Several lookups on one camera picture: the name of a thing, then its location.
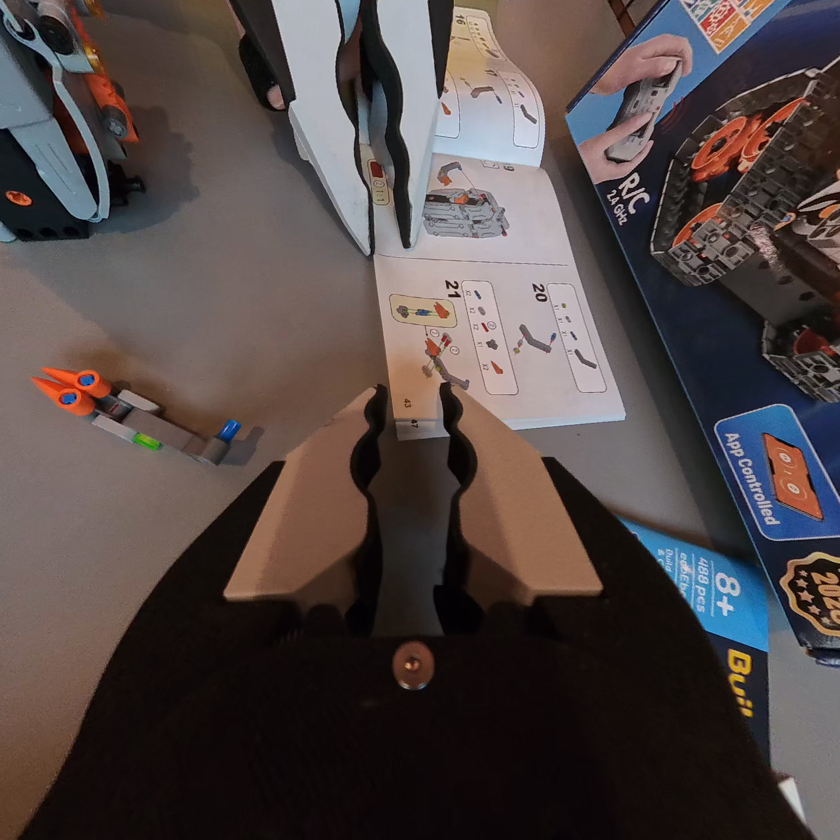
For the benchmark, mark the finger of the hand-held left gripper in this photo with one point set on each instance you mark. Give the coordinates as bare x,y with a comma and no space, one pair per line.
410,98
321,98

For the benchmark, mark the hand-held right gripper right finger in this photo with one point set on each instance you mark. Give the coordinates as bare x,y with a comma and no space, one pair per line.
518,525

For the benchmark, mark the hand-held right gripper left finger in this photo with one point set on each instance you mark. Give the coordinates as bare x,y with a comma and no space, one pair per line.
295,525

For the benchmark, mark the brick arm with orange claws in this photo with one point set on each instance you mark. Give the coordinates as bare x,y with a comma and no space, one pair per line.
144,430

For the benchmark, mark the white instruction booklet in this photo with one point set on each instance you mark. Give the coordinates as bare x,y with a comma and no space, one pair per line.
499,315

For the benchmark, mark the grey brick toy robot body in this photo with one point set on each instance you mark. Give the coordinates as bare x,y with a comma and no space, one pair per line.
46,164

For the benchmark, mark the grey desk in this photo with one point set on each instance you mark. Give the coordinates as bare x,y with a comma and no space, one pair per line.
229,295

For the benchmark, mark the person's left hand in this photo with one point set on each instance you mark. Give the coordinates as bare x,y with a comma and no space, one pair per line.
277,98

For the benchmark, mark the blue cover booklet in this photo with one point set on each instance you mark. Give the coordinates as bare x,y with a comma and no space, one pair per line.
715,610

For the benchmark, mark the blue toy set box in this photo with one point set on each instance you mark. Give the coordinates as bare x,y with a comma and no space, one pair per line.
735,229

